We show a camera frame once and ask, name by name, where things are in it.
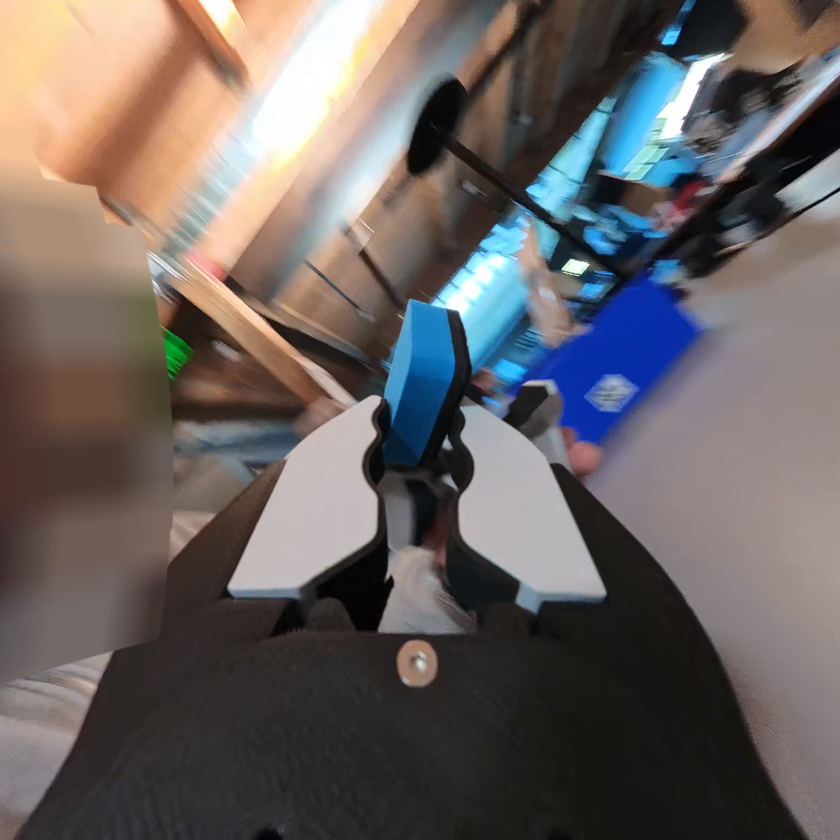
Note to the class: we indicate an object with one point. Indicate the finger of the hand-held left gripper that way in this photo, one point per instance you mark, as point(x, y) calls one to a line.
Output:
point(541, 407)

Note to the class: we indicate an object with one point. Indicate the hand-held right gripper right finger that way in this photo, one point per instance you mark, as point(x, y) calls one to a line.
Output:
point(525, 518)

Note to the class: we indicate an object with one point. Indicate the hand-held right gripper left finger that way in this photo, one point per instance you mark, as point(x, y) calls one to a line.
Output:
point(315, 512)

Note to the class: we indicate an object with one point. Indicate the blue plastic bin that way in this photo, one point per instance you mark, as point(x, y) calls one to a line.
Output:
point(623, 354)

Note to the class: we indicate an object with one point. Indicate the blue foam eraser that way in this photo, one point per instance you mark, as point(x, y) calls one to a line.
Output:
point(420, 367)

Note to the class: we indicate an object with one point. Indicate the person's left hand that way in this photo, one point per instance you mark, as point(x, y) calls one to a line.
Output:
point(584, 454)

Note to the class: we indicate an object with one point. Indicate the green plastic bin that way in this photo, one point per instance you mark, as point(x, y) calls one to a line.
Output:
point(176, 354)

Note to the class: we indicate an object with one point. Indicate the black round floor lamp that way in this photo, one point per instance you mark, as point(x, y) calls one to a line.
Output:
point(436, 124)

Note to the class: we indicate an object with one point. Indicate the wooden post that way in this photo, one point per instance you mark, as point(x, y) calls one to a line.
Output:
point(262, 328)

